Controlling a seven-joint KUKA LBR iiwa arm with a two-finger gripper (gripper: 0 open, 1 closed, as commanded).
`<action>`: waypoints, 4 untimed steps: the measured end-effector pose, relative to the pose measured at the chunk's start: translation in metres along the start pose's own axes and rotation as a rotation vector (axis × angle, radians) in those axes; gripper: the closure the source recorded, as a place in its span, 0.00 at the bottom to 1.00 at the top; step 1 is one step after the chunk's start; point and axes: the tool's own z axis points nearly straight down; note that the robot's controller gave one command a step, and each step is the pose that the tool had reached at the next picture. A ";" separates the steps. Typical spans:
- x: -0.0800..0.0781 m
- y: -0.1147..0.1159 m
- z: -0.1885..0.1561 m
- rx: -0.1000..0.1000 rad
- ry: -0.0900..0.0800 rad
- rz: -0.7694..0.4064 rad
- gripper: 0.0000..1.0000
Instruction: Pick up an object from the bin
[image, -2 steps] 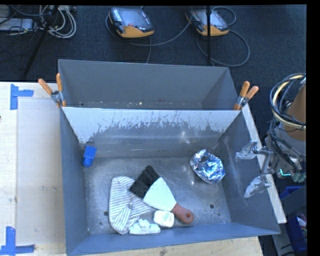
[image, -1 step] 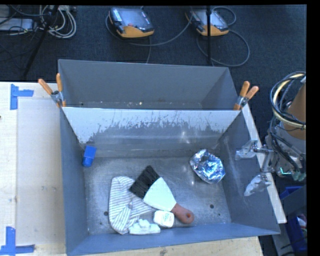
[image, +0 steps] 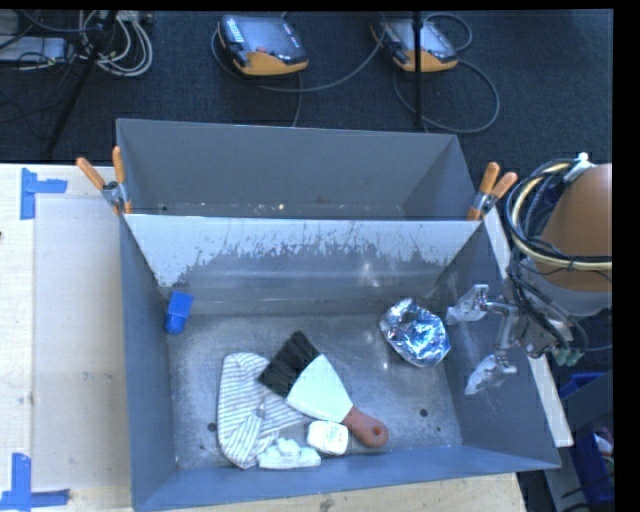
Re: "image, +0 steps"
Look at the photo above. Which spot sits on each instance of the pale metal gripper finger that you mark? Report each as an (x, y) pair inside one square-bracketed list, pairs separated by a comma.
[(470, 306), (487, 372)]

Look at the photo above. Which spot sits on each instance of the crumpled silver foil packet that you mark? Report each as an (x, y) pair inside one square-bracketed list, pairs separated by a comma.
[(415, 335)]

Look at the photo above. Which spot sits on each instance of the grey metal bin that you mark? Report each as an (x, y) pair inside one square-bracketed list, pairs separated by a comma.
[(390, 395)]

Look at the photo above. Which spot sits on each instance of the small white packet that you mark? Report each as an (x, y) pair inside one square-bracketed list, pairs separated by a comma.
[(327, 437)]

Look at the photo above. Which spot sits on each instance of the white lumpy toy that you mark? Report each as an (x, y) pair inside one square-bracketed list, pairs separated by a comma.
[(290, 456)]

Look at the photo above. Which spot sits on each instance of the white striped cloth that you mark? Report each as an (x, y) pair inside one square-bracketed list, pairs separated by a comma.
[(242, 400)]

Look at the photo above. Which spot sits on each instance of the blue plastic block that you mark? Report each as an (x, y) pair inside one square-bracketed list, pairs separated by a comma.
[(178, 310)]

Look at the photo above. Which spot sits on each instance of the pale wood flat board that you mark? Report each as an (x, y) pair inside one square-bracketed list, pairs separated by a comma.
[(75, 325)]

